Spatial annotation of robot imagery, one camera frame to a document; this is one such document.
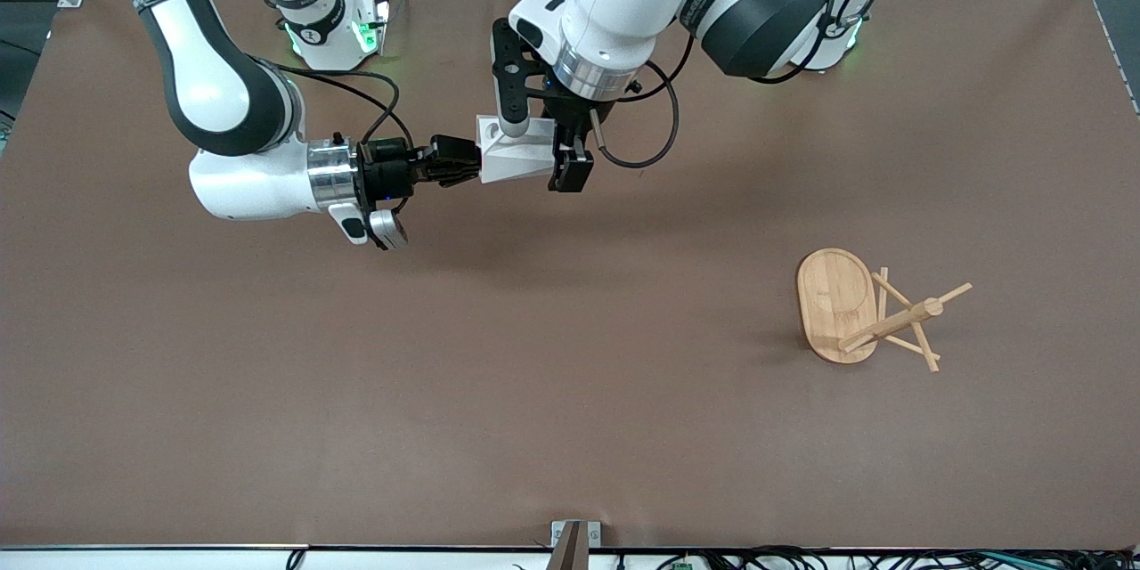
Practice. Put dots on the wooden cup rack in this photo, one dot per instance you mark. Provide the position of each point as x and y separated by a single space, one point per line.
835 303

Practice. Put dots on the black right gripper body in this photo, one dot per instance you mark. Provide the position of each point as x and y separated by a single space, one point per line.
389 171

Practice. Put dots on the white angular cup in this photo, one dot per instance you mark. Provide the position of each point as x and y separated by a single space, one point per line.
517 160

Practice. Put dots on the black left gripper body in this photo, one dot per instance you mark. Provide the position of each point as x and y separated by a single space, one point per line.
567 112

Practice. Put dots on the metal mount bracket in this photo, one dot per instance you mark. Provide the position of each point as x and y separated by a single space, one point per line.
574 543

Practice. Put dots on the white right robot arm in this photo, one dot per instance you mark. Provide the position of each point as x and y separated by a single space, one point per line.
214 89

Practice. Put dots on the brown table cover sheet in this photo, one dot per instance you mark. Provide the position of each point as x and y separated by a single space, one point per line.
534 329

